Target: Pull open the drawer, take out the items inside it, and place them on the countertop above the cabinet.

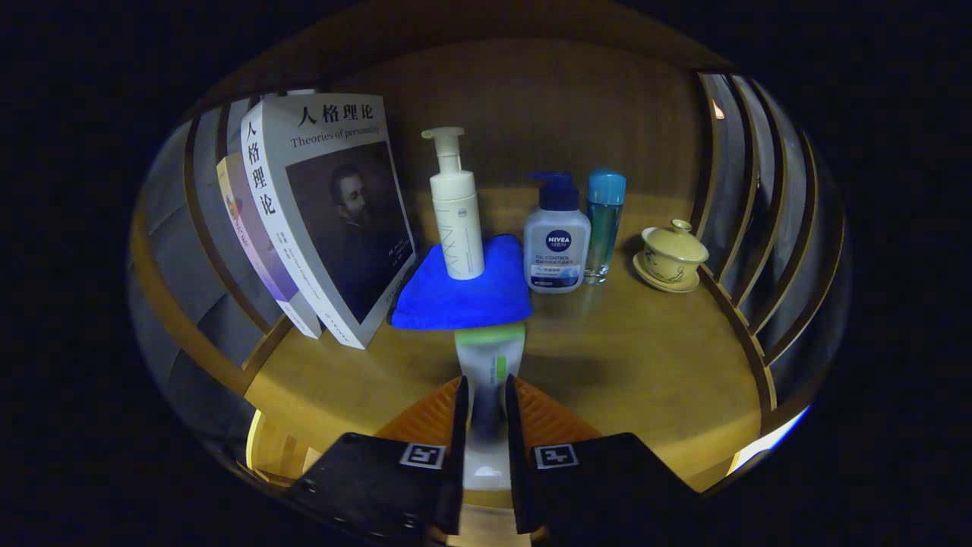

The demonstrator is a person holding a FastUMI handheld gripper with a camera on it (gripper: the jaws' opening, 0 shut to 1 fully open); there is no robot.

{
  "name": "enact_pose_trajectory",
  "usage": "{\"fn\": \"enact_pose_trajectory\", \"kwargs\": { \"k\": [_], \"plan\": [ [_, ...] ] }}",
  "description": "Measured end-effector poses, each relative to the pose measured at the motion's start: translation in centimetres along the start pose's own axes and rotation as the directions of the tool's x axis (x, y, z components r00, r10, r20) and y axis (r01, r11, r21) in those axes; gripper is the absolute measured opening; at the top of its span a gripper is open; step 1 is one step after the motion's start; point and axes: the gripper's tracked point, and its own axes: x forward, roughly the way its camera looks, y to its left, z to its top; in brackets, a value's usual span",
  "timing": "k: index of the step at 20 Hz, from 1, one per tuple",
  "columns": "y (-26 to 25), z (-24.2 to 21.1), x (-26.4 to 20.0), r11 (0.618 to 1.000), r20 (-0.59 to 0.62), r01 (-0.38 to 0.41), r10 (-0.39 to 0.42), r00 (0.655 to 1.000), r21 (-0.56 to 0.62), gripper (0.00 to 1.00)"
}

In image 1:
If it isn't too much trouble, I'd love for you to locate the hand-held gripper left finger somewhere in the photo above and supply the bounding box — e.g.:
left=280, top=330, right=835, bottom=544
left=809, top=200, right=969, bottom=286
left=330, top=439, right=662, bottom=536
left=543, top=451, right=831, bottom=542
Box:
left=285, top=375, right=470, bottom=540

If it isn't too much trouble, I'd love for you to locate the brown wooden cabinet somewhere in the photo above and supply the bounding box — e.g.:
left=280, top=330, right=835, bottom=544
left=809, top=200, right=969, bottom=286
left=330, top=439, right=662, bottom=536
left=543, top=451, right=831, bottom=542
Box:
left=129, top=8, right=847, bottom=495

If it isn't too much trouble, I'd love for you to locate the blue folded cloth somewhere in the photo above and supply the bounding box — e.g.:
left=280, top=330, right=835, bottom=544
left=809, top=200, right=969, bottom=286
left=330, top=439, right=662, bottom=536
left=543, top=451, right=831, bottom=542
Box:
left=390, top=234, right=534, bottom=331

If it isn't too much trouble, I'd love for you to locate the yellow ceramic lidded cup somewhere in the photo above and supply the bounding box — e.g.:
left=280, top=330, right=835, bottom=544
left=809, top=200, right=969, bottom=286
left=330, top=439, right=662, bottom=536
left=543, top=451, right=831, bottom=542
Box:
left=641, top=219, right=710, bottom=286

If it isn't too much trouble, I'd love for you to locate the purple book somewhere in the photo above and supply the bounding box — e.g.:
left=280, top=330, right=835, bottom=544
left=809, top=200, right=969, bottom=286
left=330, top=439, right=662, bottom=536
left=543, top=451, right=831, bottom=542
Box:
left=216, top=152, right=323, bottom=340

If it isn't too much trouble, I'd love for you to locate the white bottle with blue pump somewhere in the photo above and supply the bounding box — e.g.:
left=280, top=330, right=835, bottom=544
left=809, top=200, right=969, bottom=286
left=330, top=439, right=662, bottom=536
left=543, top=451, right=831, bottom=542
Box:
left=522, top=171, right=592, bottom=295

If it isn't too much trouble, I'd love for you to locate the blue glass bottle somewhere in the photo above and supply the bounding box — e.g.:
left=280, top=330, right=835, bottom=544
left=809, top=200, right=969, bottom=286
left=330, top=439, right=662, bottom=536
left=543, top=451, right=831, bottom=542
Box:
left=583, top=168, right=628, bottom=286

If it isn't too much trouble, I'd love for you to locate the yellow ceramic saucer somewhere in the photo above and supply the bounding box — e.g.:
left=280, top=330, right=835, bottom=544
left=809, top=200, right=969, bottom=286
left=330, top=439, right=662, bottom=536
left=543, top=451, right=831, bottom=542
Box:
left=633, top=251, right=701, bottom=294

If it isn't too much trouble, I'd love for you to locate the white tube with green label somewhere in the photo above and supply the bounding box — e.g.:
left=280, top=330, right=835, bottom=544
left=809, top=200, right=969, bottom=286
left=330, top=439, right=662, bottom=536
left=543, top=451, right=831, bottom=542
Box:
left=454, top=322, right=527, bottom=491

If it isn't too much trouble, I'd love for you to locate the wooden countertop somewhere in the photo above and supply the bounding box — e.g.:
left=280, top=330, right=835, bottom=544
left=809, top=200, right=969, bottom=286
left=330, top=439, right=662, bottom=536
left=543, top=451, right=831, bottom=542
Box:
left=243, top=186, right=764, bottom=510

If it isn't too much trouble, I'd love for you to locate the white book with portrait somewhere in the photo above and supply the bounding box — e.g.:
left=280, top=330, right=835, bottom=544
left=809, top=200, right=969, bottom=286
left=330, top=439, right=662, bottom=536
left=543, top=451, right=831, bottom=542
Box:
left=240, top=93, right=418, bottom=350

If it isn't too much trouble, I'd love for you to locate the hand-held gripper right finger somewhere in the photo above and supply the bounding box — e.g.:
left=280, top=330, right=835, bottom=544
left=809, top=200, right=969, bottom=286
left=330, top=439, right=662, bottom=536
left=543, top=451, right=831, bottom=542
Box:
left=504, top=373, right=699, bottom=536

